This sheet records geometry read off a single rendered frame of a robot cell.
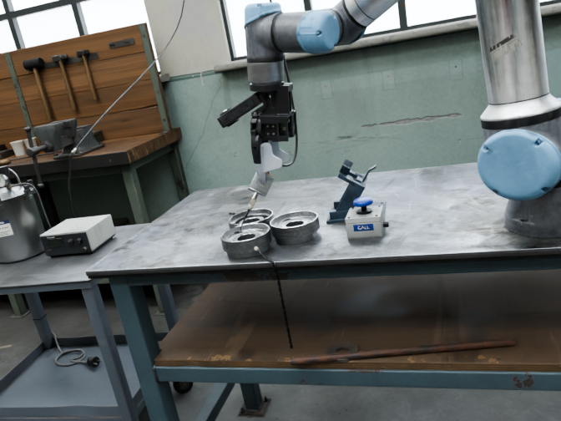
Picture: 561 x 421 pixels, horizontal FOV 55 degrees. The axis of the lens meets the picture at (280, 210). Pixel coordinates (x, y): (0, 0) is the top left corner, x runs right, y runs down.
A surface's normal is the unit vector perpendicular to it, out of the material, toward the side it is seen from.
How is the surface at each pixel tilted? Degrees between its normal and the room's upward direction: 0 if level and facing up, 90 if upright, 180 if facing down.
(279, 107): 91
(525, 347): 0
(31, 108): 90
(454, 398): 0
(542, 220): 72
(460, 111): 90
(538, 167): 97
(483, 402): 0
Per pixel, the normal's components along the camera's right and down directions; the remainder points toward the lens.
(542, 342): -0.18, -0.94
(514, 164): -0.56, 0.46
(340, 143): -0.27, 0.33
